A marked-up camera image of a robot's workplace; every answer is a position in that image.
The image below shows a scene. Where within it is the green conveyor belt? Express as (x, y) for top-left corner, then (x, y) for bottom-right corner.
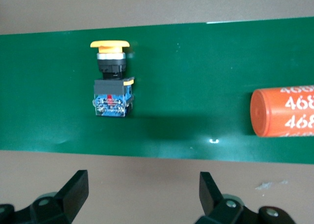
(0, 17), (314, 165)

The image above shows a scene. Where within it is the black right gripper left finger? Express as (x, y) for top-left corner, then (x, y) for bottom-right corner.
(0, 169), (89, 224)

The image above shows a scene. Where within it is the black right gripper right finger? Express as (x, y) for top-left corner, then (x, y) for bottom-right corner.
(195, 171), (296, 224)

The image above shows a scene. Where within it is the orange cylinder with 4680 print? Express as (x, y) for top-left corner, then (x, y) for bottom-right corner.
(250, 85), (314, 138)

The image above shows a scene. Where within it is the yellow mushroom push button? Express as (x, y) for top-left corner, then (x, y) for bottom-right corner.
(89, 40), (135, 118)

